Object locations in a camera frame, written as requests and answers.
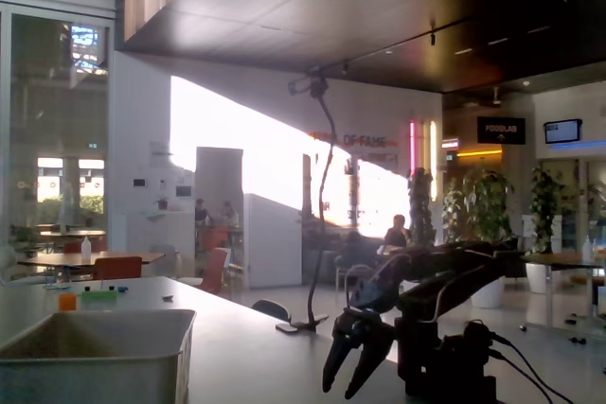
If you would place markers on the clear plastic bottle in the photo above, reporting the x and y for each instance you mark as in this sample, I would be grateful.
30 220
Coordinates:
587 250
85 249

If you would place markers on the dark metal leg table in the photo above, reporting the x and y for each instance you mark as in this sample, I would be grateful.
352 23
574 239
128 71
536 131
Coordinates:
558 259

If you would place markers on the black foodlab sign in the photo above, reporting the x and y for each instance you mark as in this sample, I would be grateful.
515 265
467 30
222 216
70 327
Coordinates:
501 129

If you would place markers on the orange block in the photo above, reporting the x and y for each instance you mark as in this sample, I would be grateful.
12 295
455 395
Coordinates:
67 302

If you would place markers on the red chair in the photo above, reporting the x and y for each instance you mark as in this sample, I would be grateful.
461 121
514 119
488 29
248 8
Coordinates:
215 267

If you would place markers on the seated person in light top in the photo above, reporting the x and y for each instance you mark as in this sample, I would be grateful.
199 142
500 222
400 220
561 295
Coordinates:
230 215

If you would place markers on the tall dark plant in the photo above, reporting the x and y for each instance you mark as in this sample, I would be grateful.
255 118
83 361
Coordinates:
420 205

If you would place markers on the green flat block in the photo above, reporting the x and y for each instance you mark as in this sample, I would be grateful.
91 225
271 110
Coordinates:
98 295

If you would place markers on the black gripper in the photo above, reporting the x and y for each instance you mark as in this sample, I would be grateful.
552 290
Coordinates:
358 328

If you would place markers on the white cabinet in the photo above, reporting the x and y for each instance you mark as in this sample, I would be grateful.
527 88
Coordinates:
272 243

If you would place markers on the black gooseneck clamp holder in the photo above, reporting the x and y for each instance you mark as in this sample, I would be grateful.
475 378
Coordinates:
322 215

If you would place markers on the seated person in dark top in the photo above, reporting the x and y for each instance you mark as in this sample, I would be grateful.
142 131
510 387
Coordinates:
201 212

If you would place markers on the wooden cafe table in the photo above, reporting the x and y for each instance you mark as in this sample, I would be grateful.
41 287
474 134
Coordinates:
71 258

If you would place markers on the dark green perforated chair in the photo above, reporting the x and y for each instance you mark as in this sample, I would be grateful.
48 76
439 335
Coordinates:
272 309

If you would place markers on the orange chair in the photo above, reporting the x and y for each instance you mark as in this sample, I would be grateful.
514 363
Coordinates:
117 268

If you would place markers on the leafy plant in white pot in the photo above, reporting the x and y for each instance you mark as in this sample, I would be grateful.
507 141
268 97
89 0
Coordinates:
483 205
544 205

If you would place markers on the wall mounted monitor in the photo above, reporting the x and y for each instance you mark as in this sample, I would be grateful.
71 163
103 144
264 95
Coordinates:
562 131

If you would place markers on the white light tube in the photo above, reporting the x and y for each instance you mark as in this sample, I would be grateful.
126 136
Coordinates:
433 163

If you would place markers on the round wooden table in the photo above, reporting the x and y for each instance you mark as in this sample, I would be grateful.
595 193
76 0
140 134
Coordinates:
71 233

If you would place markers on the white plastic bin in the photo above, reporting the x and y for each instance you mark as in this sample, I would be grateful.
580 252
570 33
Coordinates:
94 375

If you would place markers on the seated person silhouette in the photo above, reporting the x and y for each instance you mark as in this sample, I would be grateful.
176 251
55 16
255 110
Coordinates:
397 233

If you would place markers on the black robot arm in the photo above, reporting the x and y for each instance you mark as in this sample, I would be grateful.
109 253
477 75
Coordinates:
454 276

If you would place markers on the pink neon tube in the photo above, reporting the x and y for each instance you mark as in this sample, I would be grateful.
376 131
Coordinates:
412 148

